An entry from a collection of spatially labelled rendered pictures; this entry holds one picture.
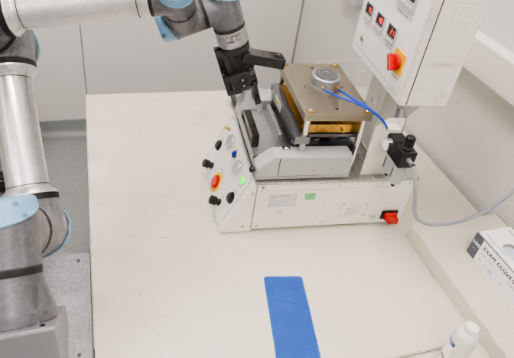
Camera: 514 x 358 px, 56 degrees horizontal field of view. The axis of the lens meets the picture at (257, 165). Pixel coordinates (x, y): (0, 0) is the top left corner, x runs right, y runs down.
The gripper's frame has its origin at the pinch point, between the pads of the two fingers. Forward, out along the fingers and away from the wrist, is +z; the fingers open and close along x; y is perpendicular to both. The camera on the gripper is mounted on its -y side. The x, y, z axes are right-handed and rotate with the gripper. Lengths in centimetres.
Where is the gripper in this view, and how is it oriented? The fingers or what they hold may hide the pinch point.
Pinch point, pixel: (260, 109)
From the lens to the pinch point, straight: 129.1
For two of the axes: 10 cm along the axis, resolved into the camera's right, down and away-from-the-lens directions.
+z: 2.1, 7.3, 6.5
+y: -9.6, 2.9, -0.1
